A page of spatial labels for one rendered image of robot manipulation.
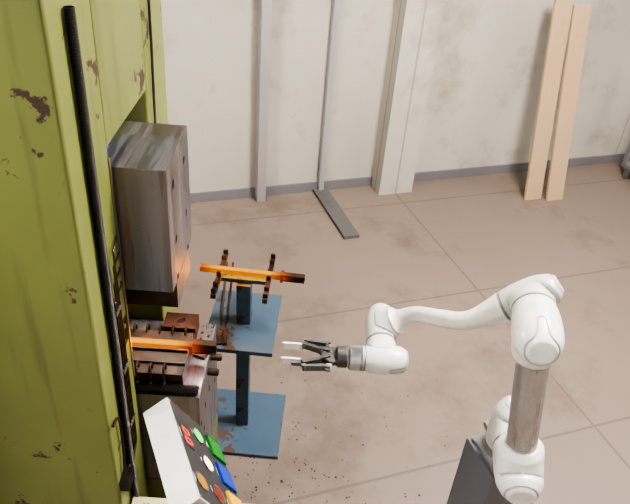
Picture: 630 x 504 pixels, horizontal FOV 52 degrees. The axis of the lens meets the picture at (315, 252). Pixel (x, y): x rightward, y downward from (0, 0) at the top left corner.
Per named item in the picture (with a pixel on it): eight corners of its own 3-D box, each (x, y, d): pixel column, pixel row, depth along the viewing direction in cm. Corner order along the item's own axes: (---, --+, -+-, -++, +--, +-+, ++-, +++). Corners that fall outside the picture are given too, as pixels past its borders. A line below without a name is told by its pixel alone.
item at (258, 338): (281, 298, 304) (282, 295, 303) (272, 357, 271) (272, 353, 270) (218, 292, 304) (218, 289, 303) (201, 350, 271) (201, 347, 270)
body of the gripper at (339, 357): (347, 373, 223) (320, 371, 223) (346, 356, 230) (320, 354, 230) (349, 357, 219) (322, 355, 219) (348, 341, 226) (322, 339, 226)
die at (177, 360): (193, 348, 234) (193, 331, 230) (183, 389, 218) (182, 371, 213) (78, 340, 234) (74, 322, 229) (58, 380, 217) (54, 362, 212)
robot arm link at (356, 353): (362, 358, 231) (345, 357, 231) (365, 339, 226) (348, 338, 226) (363, 377, 224) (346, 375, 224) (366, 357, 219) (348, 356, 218)
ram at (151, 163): (196, 224, 221) (192, 114, 198) (173, 293, 189) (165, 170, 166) (73, 215, 220) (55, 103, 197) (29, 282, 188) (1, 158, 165)
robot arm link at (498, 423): (525, 429, 248) (540, 388, 236) (531, 467, 233) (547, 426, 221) (483, 421, 250) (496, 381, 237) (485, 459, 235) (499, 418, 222)
